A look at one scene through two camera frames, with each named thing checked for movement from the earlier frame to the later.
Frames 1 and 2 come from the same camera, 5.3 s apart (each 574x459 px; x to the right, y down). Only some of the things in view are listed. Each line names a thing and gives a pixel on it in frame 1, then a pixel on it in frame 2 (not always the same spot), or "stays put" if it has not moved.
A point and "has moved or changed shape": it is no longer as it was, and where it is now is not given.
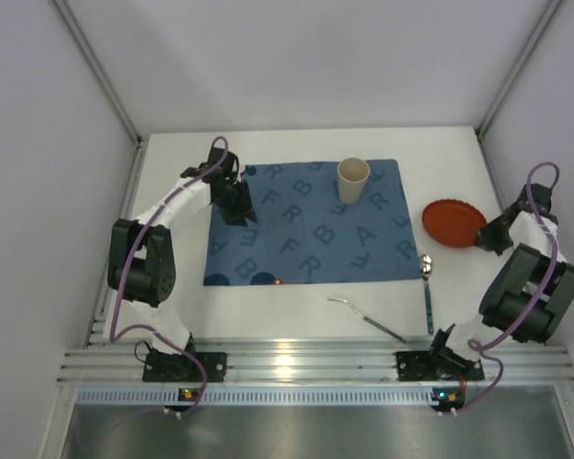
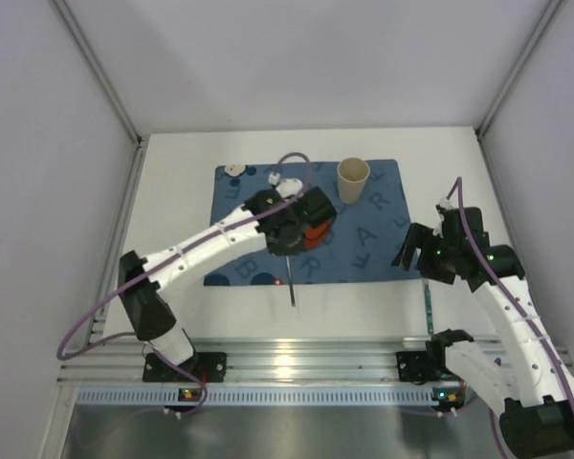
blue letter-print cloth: x=305 y=233 stays put
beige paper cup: x=353 y=176 stays put
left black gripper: x=237 y=209 to x=316 y=210
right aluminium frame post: x=546 y=17 stays put
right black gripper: x=489 y=236 to x=424 y=247
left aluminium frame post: x=98 y=69 stays put
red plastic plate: x=452 y=223 has moved or changed shape
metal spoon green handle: x=426 y=265 stays put
